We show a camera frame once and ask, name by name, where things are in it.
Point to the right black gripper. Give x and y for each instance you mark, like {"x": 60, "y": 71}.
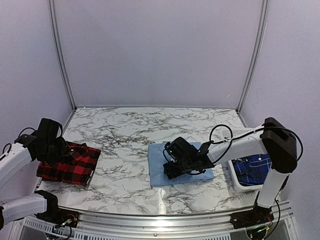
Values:
{"x": 169, "y": 171}

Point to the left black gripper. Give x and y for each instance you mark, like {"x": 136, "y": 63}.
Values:
{"x": 64, "y": 149}

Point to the red black plaid shirt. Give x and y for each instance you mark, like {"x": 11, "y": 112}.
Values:
{"x": 76, "y": 168}

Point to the light blue long sleeve shirt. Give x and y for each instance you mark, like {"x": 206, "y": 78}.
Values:
{"x": 157, "y": 156}

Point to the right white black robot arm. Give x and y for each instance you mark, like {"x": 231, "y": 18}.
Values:
{"x": 270, "y": 146}

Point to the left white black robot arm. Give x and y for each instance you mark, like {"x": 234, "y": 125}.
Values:
{"x": 45, "y": 145}

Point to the blue plaid shirt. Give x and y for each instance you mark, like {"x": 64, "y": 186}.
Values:
{"x": 253, "y": 169}

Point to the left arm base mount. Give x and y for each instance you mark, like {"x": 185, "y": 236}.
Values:
{"x": 61, "y": 217}

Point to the aluminium front frame rail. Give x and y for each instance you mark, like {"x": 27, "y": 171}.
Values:
{"x": 204, "y": 226}

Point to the right aluminium corner post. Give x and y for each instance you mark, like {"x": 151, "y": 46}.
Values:
{"x": 255, "y": 55}

